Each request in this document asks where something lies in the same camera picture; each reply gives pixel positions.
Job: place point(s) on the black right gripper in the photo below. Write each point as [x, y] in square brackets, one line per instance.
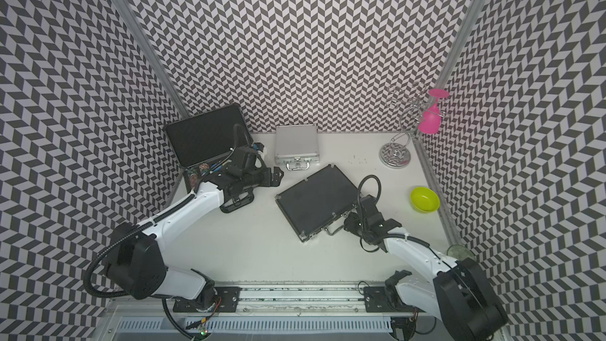
[349, 222]

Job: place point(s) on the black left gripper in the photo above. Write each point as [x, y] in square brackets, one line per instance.
[267, 181]

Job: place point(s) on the large black poker case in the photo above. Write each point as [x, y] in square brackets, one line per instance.
[203, 142]

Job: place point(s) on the small silver poker case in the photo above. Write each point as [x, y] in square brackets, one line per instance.
[297, 147]

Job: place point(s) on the black textured poker case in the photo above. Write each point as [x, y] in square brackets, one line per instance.
[316, 202]

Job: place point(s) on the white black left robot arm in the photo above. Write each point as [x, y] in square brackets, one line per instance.
[133, 265]

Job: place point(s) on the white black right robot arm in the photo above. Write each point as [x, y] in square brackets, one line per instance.
[456, 292]

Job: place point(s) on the lime green plastic bowl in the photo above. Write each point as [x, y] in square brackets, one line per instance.
[424, 200]

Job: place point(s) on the chrome glass holder stand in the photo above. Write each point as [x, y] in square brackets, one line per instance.
[395, 153]

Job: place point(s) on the clear green drinking glass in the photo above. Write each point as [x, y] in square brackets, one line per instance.
[460, 252]

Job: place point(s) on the pink plastic wine glass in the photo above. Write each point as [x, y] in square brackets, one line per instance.
[431, 115]

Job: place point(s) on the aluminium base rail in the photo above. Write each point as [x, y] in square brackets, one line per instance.
[342, 311]

